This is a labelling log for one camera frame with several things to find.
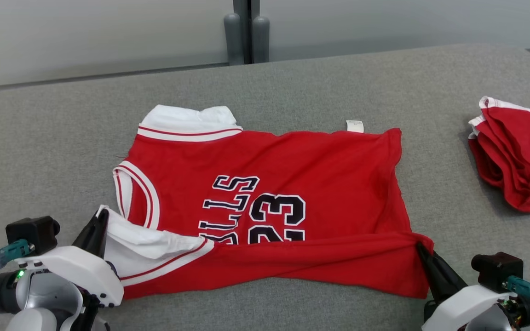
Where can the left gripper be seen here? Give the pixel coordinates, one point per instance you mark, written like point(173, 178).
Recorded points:
point(76, 271)

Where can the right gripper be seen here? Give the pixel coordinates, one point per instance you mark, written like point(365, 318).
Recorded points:
point(458, 308)

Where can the red basketball jersey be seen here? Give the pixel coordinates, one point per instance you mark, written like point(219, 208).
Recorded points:
point(338, 184)

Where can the red shorts with white stripe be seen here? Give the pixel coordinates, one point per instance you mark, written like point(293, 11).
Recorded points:
point(522, 151)

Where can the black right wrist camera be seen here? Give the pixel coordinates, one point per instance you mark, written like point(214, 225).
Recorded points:
point(497, 271)

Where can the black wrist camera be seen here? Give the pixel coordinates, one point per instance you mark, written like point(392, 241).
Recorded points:
point(32, 232)
point(497, 271)

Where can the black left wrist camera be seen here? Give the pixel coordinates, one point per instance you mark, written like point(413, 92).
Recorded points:
point(32, 232)

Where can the teal left camera connector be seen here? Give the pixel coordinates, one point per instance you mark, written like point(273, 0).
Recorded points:
point(12, 252)

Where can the teal camera connector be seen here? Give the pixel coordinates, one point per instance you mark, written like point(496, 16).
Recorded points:
point(522, 285)
point(12, 252)

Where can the teal right camera connector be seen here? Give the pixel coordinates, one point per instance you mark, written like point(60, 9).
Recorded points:
point(522, 285)

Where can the grey metal partition post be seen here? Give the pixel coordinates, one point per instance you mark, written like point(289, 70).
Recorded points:
point(246, 27)

